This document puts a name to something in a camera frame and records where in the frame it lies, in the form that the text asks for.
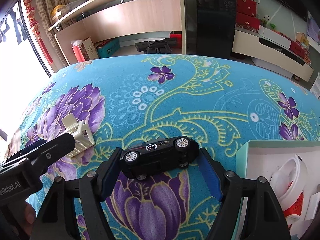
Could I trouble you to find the red tube bottle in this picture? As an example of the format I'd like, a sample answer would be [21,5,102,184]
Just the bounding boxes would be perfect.
[284,192,304,226]

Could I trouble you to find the cream hair claw clip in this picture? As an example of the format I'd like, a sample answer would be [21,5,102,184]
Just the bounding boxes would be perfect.
[62,113,95,158]

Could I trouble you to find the white round ring gadget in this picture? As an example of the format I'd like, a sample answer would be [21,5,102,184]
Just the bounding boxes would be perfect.
[270,155,308,210]

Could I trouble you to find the white USB charger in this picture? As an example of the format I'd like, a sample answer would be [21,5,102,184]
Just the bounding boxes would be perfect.
[305,192,320,220]

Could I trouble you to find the person's left hand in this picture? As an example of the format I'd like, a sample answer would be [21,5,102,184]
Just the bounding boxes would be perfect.
[8,199,36,236]

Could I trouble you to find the teal shallow cardboard tray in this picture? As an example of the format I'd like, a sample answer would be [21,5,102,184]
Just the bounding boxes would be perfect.
[236,140,319,239]

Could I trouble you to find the teal storage crate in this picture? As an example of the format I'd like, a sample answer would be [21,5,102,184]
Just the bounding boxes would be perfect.
[95,38,120,59]

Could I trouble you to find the floral blue tablecloth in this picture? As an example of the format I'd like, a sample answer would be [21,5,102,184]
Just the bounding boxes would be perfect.
[1,54,319,239]

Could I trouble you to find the red hanging knot decoration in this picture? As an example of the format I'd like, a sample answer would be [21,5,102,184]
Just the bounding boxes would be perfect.
[23,0,53,64]

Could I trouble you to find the black bag on floor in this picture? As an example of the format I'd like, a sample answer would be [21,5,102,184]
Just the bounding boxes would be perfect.
[135,38,177,54]

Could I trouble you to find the wooden curved desk counter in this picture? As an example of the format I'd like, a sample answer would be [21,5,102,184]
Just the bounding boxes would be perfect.
[50,0,187,65]

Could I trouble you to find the cream TV stand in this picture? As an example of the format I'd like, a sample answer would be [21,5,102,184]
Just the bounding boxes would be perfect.
[232,28,313,82]

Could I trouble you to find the white flat box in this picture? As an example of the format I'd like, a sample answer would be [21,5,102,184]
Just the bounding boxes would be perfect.
[258,25,291,49]

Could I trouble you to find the red gift box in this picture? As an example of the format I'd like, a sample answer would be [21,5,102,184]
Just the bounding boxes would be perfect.
[235,12,260,33]

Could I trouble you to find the black cabinet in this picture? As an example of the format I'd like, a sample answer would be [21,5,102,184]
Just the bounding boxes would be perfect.
[186,0,236,59]

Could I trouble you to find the red handbag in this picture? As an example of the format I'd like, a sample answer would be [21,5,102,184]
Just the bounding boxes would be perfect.
[236,0,257,17]

